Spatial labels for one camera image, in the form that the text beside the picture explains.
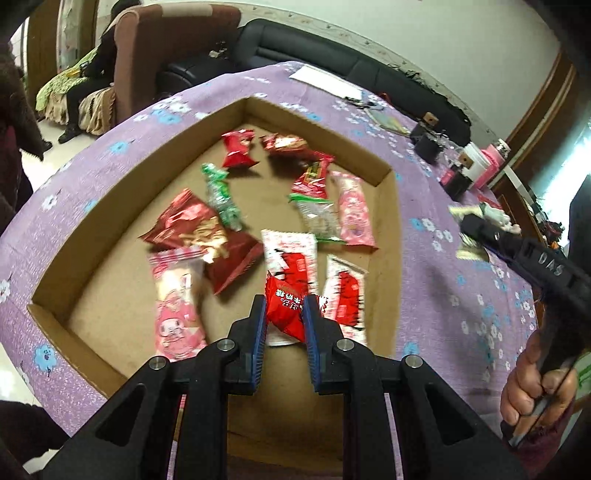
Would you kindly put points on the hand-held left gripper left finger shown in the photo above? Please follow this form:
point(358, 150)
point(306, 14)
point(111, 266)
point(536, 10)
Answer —
point(258, 350)

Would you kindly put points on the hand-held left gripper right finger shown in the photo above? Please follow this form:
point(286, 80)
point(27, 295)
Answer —
point(313, 355)

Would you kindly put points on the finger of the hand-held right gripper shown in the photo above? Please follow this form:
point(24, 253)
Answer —
point(487, 230)
point(496, 251)

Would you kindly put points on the green white snack packet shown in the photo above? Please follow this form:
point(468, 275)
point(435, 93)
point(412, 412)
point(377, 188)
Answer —
point(464, 211)

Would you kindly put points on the small red candy packet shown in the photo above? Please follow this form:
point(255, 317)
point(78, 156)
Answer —
point(286, 309)

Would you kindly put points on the small white red packet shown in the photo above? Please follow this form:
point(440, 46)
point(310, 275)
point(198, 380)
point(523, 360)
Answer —
point(346, 295)

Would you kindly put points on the dark red snack packet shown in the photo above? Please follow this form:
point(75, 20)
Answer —
point(235, 263)

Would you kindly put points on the large white red packet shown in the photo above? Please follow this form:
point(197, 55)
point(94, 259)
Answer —
point(291, 254)

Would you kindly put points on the clear snack packet green ends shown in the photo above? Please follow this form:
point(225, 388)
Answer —
point(318, 219)

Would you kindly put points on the red snack packet gold print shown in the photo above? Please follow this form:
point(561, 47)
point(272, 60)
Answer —
point(189, 226)

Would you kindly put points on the green candy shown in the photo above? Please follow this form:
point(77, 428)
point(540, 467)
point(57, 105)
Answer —
point(221, 198)

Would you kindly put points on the cardboard box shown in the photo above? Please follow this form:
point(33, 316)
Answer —
point(115, 286)

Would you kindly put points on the red candy bar green label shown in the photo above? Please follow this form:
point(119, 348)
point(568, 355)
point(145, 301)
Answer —
point(311, 180)

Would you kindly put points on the person's right hand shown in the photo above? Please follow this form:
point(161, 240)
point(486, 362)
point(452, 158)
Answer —
point(524, 387)

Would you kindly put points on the dark jar with cork tag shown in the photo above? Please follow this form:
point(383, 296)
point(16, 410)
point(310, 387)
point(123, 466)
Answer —
point(457, 182)

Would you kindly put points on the white plastic jar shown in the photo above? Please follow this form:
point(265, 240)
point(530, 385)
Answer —
point(475, 161)

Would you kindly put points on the bottle with pink knit sleeve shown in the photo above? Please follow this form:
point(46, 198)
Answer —
point(494, 159)

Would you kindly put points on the purple floral tablecloth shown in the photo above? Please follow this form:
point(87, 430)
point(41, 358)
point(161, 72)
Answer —
point(429, 286)

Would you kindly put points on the pink cartoon snack packet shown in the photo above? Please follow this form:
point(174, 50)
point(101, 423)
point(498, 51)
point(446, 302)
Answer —
point(178, 309)

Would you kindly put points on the black small box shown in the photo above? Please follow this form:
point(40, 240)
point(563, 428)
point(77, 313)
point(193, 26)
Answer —
point(425, 143)

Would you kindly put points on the printed booklet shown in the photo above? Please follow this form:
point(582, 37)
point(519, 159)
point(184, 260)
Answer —
point(390, 123)

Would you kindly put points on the red twisted candy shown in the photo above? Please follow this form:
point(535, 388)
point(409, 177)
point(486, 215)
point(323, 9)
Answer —
point(238, 147)

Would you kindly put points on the shiny red packet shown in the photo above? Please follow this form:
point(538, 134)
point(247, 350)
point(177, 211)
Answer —
point(291, 145)

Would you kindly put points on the white paper pad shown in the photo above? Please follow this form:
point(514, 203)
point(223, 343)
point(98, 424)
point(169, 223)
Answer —
point(323, 81)

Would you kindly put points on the black sofa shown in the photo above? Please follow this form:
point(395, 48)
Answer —
point(323, 50)

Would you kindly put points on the brown armchair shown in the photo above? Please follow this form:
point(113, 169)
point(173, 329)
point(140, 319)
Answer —
point(152, 41)

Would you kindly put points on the dark fuzzy cloth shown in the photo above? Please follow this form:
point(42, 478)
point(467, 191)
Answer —
point(16, 115)

